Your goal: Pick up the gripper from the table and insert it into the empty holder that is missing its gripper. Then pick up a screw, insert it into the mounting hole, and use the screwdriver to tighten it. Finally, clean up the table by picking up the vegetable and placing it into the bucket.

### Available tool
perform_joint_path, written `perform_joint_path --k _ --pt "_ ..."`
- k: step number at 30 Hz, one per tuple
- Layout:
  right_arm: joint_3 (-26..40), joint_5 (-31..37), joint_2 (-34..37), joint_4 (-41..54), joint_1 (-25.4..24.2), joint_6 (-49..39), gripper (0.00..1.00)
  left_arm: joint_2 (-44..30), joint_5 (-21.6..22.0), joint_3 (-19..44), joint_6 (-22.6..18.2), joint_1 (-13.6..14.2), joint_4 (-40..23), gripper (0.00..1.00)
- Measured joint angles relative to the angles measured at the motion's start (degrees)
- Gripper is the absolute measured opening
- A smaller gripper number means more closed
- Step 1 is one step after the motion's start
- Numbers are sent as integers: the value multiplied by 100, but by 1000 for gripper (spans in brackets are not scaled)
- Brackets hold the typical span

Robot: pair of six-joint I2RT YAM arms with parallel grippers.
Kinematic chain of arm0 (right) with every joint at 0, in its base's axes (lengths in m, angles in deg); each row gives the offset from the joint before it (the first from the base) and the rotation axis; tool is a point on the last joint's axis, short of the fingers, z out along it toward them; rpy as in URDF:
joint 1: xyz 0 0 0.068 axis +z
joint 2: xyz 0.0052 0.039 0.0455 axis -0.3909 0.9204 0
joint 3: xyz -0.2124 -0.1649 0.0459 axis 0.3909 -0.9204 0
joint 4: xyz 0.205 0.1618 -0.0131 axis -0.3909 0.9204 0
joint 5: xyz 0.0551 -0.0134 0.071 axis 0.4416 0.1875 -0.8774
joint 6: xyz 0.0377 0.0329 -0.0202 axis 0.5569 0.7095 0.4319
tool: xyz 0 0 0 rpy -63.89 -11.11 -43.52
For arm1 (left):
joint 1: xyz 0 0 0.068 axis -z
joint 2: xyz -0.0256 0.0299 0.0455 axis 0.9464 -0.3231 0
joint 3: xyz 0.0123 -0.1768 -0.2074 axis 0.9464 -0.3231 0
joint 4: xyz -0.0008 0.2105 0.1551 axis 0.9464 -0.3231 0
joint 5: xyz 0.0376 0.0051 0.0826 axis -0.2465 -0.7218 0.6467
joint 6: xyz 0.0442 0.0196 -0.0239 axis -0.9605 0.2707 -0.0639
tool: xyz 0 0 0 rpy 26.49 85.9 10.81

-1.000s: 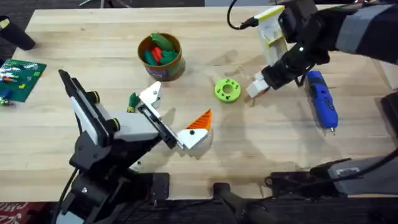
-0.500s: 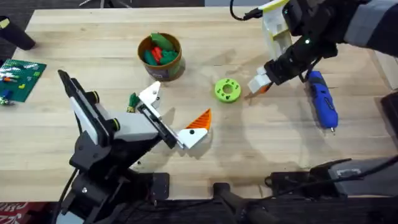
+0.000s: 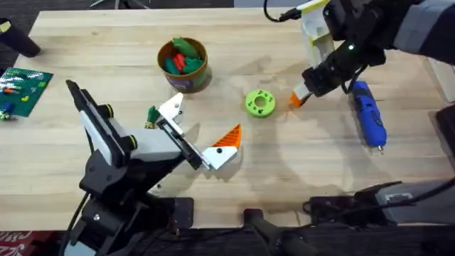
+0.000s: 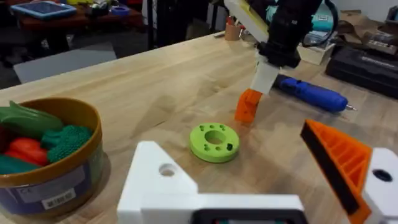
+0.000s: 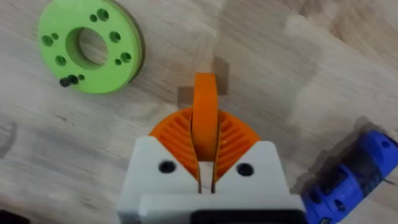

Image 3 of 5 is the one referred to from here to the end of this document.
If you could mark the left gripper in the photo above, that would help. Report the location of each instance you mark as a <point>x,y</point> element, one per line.
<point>156,144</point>

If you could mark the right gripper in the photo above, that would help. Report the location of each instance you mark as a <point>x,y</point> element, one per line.
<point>334,71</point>

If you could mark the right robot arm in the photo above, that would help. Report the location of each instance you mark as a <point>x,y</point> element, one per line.
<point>419,28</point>

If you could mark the green toy vegetable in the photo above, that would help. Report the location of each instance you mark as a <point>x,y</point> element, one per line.
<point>153,114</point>

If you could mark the blue electric screwdriver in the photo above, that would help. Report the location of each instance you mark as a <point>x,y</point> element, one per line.
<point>368,113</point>

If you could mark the brown tub with toys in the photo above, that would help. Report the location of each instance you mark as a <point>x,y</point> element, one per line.
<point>185,83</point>

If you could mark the green disc with holes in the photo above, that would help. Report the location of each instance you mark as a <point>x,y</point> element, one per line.
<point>250,106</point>

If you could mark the black upright wrist plate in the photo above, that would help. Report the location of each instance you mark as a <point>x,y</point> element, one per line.
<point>89,124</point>

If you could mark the green board with blocks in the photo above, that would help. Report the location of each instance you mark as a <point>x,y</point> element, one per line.
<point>25,89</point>

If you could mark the black cylindrical object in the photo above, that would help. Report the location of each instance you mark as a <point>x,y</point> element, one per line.
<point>17,41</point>

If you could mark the red printed mat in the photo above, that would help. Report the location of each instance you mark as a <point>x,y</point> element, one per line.
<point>21,243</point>

